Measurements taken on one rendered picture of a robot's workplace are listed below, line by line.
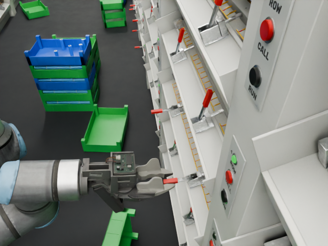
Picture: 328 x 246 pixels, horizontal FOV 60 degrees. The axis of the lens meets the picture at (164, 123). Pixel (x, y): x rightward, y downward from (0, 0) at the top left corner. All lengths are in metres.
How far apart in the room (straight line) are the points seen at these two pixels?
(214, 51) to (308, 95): 0.23
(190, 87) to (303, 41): 0.49
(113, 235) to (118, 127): 0.76
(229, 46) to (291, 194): 0.25
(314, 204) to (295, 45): 0.13
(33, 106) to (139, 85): 0.68
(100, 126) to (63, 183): 1.06
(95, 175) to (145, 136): 0.97
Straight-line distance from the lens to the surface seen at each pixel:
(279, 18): 0.24
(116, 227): 1.05
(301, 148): 0.28
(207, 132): 0.57
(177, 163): 1.01
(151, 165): 0.69
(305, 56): 0.22
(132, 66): 2.17
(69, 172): 0.64
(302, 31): 0.21
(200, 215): 0.68
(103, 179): 0.66
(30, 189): 0.65
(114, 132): 1.62
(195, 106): 0.63
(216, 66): 0.41
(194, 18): 0.55
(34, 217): 0.76
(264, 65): 0.26
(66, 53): 1.74
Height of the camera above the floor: 1.12
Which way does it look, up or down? 43 degrees down
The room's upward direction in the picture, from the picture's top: straight up
